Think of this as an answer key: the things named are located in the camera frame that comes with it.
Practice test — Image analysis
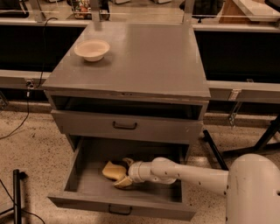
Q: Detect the black stand leg left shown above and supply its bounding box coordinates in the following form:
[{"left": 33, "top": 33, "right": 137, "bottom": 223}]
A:
[{"left": 0, "top": 169, "right": 25, "bottom": 224}]

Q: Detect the black drawer handle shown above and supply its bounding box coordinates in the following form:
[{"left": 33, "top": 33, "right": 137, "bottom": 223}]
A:
[
  {"left": 112, "top": 121, "right": 137, "bottom": 130},
  {"left": 108, "top": 204, "right": 133, "bottom": 216}
]

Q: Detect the black drawer handle upper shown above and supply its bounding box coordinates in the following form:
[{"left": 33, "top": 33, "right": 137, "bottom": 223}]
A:
[{"left": 112, "top": 121, "right": 137, "bottom": 130}]

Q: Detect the black drawer handle lower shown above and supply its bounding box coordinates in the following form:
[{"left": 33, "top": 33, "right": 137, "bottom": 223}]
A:
[{"left": 108, "top": 204, "right": 133, "bottom": 216}]

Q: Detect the closed grey upper drawer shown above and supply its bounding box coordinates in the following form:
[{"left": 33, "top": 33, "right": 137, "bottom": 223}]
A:
[{"left": 52, "top": 110, "right": 203, "bottom": 144}]

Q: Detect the grey drawer cabinet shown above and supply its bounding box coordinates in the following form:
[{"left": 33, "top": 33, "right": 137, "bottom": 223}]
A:
[{"left": 43, "top": 22, "right": 210, "bottom": 149}]

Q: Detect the black stand leg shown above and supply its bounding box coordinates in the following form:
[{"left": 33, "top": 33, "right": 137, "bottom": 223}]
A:
[
  {"left": 0, "top": 169, "right": 25, "bottom": 224},
  {"left": 203, "top": 114, "right": 280, "bottom": 171}
]

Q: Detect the black cable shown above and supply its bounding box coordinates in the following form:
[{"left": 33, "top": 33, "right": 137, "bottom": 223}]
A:
[{"left": 0, "top": 17, "right": 60, "bottom": 141}]

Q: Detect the black stand leg right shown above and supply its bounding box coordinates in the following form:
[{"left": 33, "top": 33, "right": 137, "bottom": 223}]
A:
[{"left": 203, "top": 114, "right": 280, "bottom": 171}]

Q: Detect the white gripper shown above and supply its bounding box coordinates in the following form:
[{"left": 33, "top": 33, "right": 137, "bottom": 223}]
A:
[{"left": 114, "top": 157, "right": 152, "bottom": 188}]

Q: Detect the yellow sponge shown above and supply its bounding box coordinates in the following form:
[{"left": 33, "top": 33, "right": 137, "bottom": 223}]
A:
[{"left": 102, "top": 161, "right": 126, "bottom": 180}]

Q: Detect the open grey bottom drawer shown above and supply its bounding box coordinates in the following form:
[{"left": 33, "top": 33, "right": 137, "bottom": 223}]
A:
[{"left": 49, "top": 137, "right": 195, "bottom": 221}]

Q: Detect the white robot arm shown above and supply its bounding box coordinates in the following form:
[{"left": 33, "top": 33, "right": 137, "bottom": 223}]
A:
[{"left": 115, "top": 154, "right": 280, "bottom": 224}]

